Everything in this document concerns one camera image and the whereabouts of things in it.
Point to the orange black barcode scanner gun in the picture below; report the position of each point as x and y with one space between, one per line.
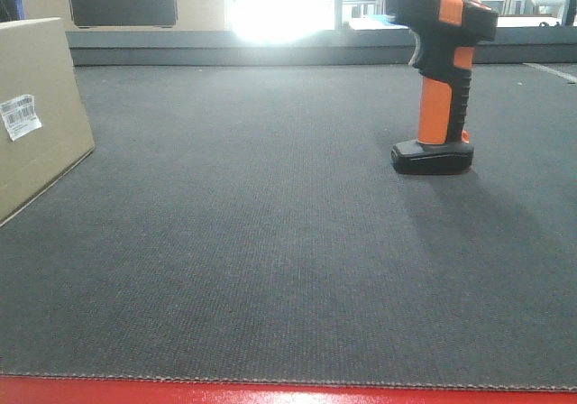
447 33

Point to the brown cardboard package box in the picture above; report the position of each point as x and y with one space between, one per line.
45 131

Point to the lower cardboard box black print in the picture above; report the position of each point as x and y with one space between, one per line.
134 15

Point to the white shipping label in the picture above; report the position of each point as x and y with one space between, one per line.
20 117

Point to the red metal table frame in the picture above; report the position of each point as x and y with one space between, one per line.
45 390

